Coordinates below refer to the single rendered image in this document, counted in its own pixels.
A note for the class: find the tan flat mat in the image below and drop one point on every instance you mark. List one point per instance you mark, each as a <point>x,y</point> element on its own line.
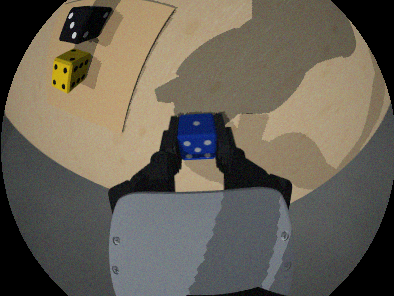
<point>118,55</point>

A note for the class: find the black die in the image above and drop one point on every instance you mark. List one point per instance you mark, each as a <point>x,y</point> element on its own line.
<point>84,23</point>

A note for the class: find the yellow die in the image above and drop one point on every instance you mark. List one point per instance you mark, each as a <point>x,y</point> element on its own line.
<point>69,69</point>

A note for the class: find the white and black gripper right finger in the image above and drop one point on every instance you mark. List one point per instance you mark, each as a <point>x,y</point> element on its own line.
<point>241,172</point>

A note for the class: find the blue die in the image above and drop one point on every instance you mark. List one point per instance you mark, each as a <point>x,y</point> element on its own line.
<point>197,136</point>

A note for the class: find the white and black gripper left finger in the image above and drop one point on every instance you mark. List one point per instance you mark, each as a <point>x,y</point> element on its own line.
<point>159,174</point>

